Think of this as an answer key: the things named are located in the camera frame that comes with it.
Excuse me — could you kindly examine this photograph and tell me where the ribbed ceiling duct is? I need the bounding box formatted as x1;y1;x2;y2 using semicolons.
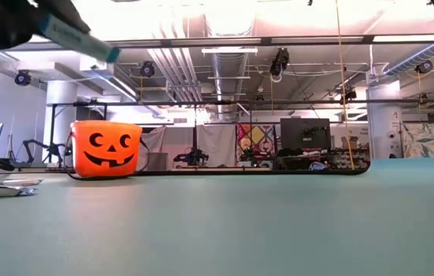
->
383;22;434;76

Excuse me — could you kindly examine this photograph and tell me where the white blue-ended candy bar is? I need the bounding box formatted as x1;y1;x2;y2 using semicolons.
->
0;184;38;199
0;178;44;188
38;13;121;64

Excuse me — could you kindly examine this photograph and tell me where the black background robot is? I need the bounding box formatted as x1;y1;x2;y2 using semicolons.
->
173;147;210;168

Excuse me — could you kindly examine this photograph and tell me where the silver ceiling duct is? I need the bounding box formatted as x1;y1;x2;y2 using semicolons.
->
205;18;255;120

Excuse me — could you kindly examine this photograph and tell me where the black monitor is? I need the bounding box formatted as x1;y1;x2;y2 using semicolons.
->
280;117;332;150

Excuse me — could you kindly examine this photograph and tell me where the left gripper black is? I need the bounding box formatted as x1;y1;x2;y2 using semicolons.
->
0;0;91;51

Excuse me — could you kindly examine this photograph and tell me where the black background rig frame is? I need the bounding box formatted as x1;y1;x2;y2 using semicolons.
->
46;98;434;169

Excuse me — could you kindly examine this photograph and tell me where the yellow hanging cord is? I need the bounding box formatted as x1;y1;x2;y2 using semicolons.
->
334;0;356;169

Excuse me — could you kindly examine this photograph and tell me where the grey box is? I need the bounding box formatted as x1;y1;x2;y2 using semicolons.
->
148;152;169;172

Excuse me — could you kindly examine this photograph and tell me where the leaf patterned panel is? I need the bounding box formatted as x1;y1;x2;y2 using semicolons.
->
403;121;434;160

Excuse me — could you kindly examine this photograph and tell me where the colourful patchwork quilt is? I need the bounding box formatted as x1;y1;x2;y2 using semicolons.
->
235;123;276;169

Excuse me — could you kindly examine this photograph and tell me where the cluttered parts shelf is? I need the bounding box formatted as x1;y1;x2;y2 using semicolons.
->
331;147;370;169

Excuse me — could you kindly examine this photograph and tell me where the orange pumpkin face bucket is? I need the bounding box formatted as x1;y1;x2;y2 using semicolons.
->
63;120;151;181

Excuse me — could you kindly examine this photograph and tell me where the white hanging cloth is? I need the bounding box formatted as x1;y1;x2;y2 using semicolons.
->
196;124;237;168
142;126;167;172

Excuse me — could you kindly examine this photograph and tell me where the black metal rig frame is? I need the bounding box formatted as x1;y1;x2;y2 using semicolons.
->
0;33;434;177

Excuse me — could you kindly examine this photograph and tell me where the black ceiling cable reel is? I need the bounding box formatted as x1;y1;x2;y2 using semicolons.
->
13;69;33;87
269;48;291;77
139;61;156;78
415;60;434;75

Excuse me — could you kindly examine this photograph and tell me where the white ceiling light fixture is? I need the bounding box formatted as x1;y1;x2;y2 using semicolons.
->
201;47;259;57

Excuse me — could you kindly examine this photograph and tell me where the green table mat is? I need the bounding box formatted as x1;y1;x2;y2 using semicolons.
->
0;156;434;276

